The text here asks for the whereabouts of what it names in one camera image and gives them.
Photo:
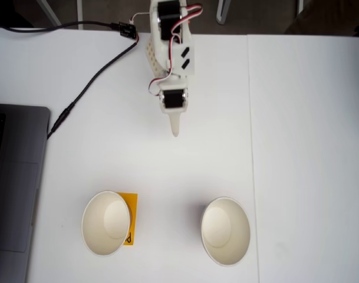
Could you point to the brown paper cup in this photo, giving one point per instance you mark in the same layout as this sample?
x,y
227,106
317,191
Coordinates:
x,y
226,230
96,230

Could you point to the black controller board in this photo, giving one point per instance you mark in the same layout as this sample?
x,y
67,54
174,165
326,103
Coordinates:
x,y
128,29

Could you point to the white metal leg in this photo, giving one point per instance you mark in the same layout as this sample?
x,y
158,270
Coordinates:
x,y
222,16

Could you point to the yellow handwritten sticky note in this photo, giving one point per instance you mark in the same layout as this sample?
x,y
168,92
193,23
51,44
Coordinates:
x,y
133,212

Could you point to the grey metal leg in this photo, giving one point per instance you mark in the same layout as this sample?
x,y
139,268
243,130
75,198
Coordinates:
x,y
49,13
80,11

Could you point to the dark grey laptop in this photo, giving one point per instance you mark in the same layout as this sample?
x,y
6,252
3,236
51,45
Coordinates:
x,y
20,177

